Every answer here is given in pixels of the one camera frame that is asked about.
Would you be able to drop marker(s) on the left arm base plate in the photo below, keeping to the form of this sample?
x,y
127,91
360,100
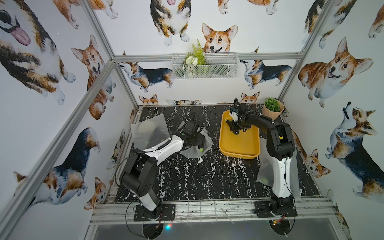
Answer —
x,y
164,212

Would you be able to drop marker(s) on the yellow plastic tray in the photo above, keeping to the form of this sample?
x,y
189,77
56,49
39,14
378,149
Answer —
x,y
245,145

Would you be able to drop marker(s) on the aluminium frame post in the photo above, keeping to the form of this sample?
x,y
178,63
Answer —
x,y
19,203

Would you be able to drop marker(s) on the pink pot green plant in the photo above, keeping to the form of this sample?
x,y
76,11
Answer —
x,y
272,108

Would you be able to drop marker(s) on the white wire wall basket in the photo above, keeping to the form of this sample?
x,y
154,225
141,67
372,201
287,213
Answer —
x,y
208,66

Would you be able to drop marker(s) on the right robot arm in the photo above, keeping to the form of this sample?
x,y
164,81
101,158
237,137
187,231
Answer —
x,y
280,146

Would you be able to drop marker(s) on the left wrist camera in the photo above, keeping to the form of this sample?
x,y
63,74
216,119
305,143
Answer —
x,y
191,127

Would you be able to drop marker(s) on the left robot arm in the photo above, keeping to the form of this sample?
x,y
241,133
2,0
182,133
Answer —
x,y
139,173

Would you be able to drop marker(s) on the frosted zip-top bag front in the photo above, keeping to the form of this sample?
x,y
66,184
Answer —
x,y
265,175

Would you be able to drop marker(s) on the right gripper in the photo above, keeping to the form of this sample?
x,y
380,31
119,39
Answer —
x,y
233,126

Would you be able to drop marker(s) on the frosted zip-top bag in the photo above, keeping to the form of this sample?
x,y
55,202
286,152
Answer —
x,y
194,152
265,175
150,133

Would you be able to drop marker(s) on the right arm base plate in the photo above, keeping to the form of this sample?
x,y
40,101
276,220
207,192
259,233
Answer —
x,y
266,210

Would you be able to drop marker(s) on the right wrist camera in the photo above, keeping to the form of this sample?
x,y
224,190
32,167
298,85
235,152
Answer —
x,y
234,115

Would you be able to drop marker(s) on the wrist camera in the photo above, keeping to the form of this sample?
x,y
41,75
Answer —
x,y
191,127
234,115

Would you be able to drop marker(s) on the artificial fern and flower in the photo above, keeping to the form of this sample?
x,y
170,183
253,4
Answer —
x,y
195,62

